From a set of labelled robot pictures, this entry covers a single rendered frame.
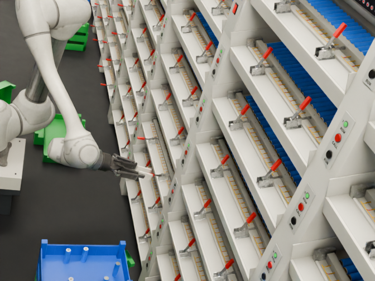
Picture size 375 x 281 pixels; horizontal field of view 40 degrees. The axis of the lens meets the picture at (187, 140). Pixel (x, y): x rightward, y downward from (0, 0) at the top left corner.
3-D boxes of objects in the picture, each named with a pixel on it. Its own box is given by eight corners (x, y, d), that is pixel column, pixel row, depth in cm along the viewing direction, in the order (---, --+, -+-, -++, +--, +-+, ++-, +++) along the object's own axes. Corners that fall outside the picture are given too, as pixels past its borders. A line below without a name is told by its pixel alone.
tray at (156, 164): (164, 213, 212) (163, 196, 207) (142, 129, 259) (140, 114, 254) (211, 205, 216) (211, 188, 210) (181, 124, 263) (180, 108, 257)
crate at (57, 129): (78, 164, 294) (80, 158, 287) (42, 161, 287) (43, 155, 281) (78, 121, 309) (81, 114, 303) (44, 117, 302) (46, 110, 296)
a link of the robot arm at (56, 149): (78, 169, 210) (88, 170, 198) (41, 159, 203) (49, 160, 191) (85, 144, 211) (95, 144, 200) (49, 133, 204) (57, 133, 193)
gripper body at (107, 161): (95, 160, 214) (115, 166, 218) (96, 174, 207) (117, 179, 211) (102, 147, 210) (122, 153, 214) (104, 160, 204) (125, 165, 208)
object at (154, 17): (157, 53, 246) (155, 26, 238) (139, 5, 293) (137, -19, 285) (198, 48, 250) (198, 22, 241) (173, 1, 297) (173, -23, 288)
